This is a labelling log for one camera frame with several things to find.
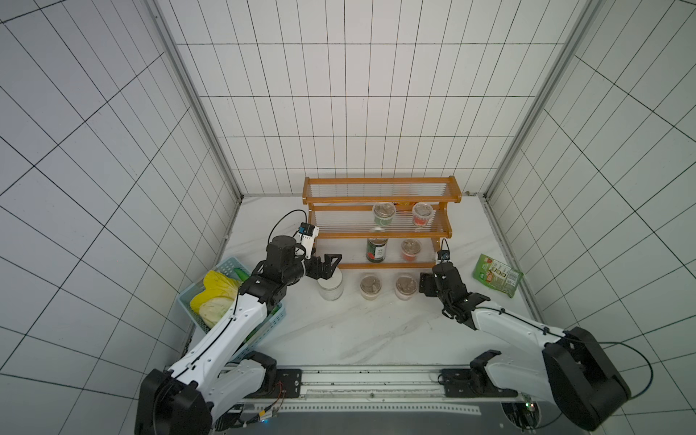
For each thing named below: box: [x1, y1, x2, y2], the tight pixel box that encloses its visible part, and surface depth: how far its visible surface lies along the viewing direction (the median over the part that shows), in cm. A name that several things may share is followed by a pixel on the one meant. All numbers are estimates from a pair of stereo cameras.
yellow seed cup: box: [359, 272, 383, 301], surface depth 87 cm
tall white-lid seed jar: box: [317, 266, 344, 301], surface depth 85 cm
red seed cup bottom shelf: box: [400, 238, 422, 262], surface depth 97 cm
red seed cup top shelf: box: [395, 272, 418, 301], surface depth 87 cm
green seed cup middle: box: [372, 201, 397, 227], surface depth 89 cm
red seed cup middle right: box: [411, 201, 435, 227], surface depth 89 cm
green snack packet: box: [473, 253, 524, 299], surface depth 97 cm
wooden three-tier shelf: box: [302, 175, 463, 270], surface depth 97 cm
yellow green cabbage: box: [189, 270, 241, 315], surface depth 85 cm
